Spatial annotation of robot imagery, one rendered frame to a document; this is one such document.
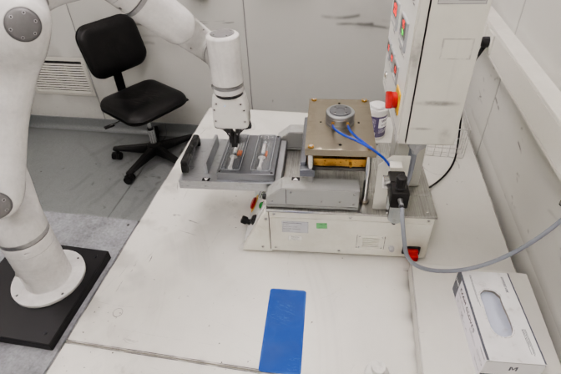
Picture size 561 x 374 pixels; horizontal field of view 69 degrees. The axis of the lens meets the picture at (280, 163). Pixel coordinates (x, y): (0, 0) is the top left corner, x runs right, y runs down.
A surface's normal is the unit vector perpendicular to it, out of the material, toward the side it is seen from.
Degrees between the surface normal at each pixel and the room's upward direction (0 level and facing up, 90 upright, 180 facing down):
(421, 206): 0
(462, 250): 0
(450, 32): 90
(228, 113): 90
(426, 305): 0
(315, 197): 90
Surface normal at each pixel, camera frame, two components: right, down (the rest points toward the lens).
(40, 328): -0.01, -0.79
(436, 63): -0.10, 0.60
